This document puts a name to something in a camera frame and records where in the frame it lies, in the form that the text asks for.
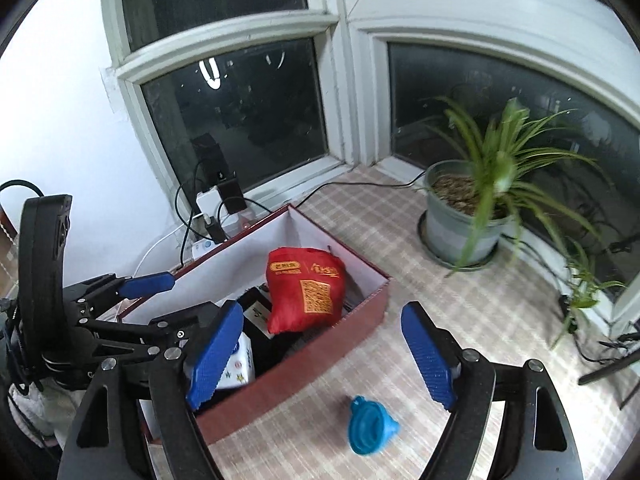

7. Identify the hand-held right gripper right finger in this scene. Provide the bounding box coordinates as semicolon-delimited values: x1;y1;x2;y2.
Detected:
401;301;583;480

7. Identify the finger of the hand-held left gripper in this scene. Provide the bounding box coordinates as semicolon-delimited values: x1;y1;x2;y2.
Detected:
75;302;223;356
62;271;176;313

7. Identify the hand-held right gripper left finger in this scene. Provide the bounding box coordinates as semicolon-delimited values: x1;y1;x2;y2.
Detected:
57;300;244;480

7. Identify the white patterned cube box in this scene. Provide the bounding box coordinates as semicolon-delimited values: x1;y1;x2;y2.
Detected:
215;332;257;390

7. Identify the dark red cardboard box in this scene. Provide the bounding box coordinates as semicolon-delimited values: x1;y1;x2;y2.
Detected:
120;204;391;446

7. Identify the blue collapsible funnel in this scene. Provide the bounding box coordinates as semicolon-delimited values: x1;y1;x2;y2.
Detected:
348;395;401;457

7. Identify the red drawstring bag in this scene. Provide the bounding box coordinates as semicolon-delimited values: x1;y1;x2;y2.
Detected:
265;246;347;335

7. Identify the black flat packet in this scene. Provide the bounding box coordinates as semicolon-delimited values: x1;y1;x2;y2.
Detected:
237;284;281;356

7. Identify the beige plaid tablecloth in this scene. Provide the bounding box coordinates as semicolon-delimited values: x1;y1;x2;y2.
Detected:
145;165;640;480

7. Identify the black plug adapter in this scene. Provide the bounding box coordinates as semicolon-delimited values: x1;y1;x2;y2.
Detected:
202;215;227;242

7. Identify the white power strip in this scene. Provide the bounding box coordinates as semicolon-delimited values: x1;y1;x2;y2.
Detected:
190;187;256;262

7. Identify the black charger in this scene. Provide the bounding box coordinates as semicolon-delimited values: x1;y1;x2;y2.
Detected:
217;177;247;212

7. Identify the spider plant in grey pot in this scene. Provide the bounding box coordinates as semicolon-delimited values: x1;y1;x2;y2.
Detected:
417;96;628;351

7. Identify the black tripod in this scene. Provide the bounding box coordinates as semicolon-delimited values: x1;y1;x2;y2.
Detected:
577;332;640;408

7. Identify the white cable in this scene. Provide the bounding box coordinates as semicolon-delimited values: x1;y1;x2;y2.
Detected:
132;232;187;281

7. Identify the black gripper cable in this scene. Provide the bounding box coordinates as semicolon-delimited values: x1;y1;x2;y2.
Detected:
0;179;47;201

